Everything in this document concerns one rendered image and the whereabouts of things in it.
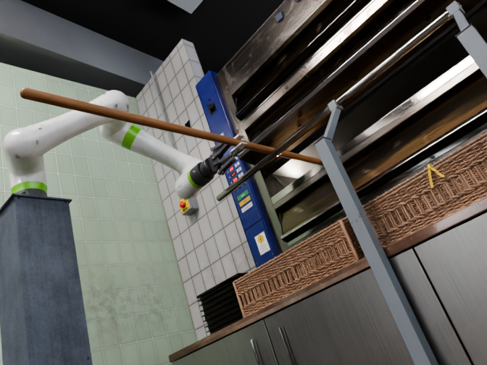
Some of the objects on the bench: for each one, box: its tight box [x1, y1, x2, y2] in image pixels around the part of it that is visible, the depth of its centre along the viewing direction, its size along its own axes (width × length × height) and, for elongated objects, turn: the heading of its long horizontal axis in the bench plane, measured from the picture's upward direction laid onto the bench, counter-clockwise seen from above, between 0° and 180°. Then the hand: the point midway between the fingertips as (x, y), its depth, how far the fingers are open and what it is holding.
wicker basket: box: [233, 216, 396, 318], centre depth 167 cm, size 49×56×28 cm
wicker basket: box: [362, 132, 487, 248], centre depth 132 cm, size 49×56×28 cm
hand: (237, 143), depth 165 cm, fingers closed on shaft, 3 cm apart
